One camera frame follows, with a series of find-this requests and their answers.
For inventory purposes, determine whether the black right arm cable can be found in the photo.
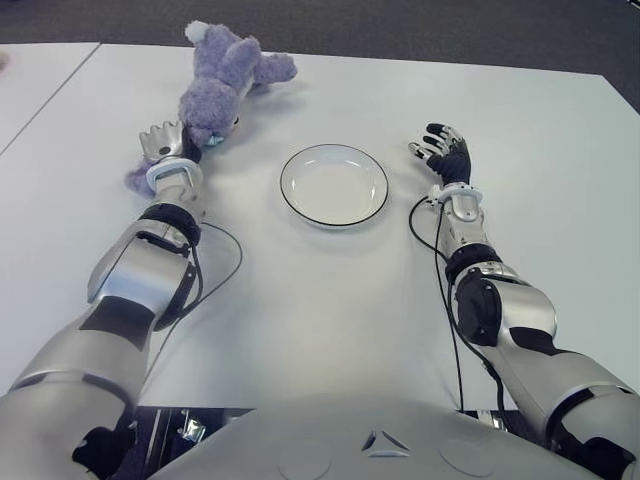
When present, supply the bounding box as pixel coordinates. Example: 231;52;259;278
408;194;506;416

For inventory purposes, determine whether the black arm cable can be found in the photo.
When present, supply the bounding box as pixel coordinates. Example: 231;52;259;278
149;219;245;381
408;194;506;416

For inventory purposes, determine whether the purple plush doll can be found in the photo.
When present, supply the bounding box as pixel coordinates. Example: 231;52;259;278
123;19;297;197

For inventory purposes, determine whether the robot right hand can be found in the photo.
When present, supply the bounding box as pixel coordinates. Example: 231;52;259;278
407;121;474;189

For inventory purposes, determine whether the grey robot torso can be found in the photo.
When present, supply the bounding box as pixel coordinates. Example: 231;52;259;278
149;392;566;480

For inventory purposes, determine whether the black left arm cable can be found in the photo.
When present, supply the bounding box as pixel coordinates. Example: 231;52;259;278
149;219;245;381

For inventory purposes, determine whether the white plate black rim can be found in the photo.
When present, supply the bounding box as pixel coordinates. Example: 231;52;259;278
279;143;390;232

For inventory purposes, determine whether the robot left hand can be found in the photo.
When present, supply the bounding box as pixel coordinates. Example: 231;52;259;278
138;119;204;164

